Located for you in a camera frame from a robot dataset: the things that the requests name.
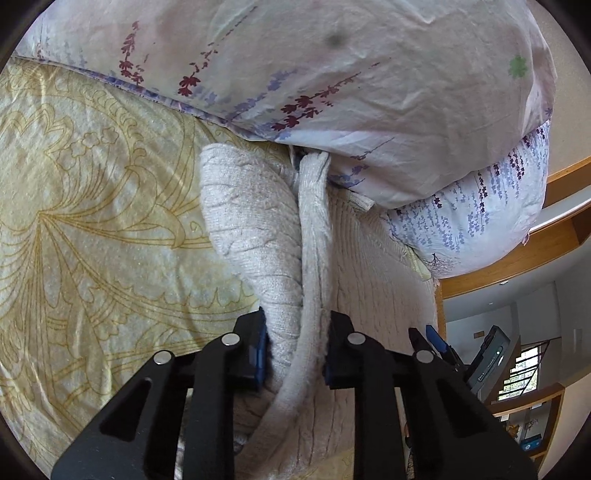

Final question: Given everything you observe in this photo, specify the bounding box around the yellow patterned bedspread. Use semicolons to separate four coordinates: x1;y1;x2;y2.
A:
0;55;439;480

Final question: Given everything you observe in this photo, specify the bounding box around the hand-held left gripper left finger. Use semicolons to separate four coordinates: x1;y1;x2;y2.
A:
51;307;271;480

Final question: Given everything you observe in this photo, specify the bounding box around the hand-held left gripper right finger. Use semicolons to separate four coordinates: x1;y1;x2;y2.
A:
323;310;539;480

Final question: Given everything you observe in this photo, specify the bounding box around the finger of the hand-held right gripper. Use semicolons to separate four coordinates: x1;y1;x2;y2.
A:
409;327;437;358
425;324;462;370

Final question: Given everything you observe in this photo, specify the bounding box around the wooden shelf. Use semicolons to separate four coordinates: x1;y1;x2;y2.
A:
489;383;566;462

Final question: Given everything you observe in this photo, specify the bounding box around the pink floral pillow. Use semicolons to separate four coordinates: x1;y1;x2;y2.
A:
18;0;559;210

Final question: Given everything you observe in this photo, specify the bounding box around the beige cable-knit sweater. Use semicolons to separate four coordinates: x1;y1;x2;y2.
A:
178;143;439;480

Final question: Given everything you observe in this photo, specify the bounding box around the lavender tree print pillow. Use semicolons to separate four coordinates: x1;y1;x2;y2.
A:
323;120;552;280

